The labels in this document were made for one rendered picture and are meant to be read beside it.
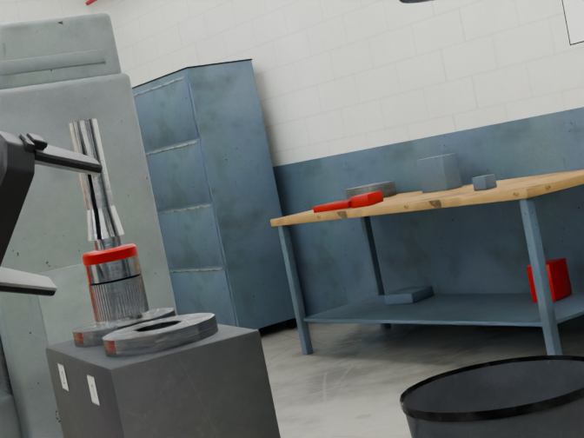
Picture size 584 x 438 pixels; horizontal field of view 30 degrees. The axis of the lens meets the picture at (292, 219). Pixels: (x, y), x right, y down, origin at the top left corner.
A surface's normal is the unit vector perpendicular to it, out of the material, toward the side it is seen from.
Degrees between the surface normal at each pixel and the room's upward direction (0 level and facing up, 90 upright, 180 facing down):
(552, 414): 94
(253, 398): 90
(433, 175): 90
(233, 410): 90
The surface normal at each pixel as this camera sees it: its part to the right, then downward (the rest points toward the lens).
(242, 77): 0.56, -0.07
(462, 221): -0.80, 0.19
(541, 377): -0.59, 0.09
